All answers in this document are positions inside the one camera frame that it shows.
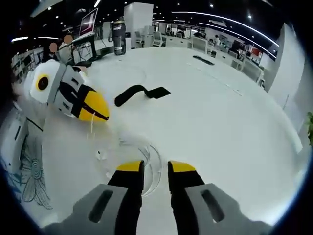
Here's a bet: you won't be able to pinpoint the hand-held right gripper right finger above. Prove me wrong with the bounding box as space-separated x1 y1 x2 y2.
167 160 272 235

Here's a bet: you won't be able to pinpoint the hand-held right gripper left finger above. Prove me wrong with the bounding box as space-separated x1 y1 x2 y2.
44 159 145 235

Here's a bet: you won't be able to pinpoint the black Velcro strap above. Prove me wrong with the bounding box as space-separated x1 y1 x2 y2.
114 84 171 107

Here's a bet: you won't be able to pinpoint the white wired earphones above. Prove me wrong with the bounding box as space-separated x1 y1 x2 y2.
87 111 164 196

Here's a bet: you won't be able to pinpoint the white desktop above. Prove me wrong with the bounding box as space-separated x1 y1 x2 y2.
41 46 304 235

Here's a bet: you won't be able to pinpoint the monitor stand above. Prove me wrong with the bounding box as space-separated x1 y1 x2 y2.
70 34 98 68

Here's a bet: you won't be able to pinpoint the silver monitor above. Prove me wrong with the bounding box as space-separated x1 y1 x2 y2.
78 7 99 37

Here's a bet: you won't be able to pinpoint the dark grey water bottle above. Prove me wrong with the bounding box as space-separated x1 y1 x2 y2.
109 18 127 56

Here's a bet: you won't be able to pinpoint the person's floral printed shirt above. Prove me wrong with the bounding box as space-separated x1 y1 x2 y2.
0 115 53 211

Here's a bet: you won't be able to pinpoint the white pillar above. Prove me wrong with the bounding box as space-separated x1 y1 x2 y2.
123 2 154 49

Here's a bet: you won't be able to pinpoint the green potted plant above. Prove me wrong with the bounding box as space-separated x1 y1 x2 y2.
304 111 313 147

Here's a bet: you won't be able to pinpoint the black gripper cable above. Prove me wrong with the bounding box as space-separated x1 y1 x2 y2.
25 117 44 132

